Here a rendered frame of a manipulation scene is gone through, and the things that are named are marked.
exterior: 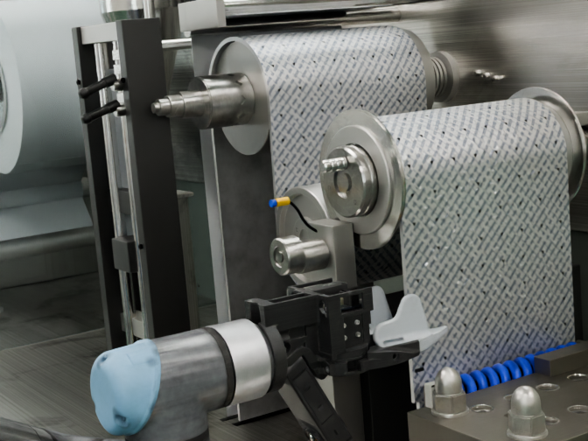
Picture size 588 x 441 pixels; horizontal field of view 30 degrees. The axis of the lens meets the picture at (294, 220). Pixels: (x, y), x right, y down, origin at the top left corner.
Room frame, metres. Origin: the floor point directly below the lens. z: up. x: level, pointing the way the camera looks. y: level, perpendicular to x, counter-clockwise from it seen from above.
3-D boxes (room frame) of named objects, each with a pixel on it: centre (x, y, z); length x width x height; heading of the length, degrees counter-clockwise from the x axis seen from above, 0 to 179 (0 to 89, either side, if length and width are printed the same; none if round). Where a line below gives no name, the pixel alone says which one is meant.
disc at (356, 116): (1.14, -0.07, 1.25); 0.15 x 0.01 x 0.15; 32
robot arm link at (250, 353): (0.99, 0.06, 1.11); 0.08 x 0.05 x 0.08; 32
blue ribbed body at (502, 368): (1.13, -0.22, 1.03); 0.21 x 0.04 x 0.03; 122
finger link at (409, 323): (1.06, -0.11, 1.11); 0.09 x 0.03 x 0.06; 113
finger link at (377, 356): (1.03, -0.07, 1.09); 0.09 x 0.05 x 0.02; 113
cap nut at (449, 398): (1.02, -0.14, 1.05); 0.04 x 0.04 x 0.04
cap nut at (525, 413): (0.95, -0.19, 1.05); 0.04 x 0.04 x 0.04
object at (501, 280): (1.15, -0.21, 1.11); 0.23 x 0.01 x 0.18; 122
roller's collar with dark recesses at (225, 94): (1.34, 0.08, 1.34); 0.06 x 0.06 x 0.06; 32
